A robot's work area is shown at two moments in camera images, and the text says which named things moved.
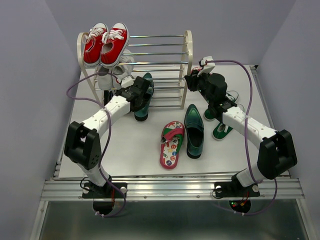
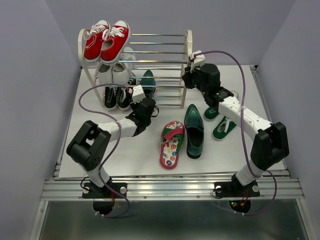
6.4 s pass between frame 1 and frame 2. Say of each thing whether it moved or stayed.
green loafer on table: stayed
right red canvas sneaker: stayed
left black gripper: moved
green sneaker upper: stayed
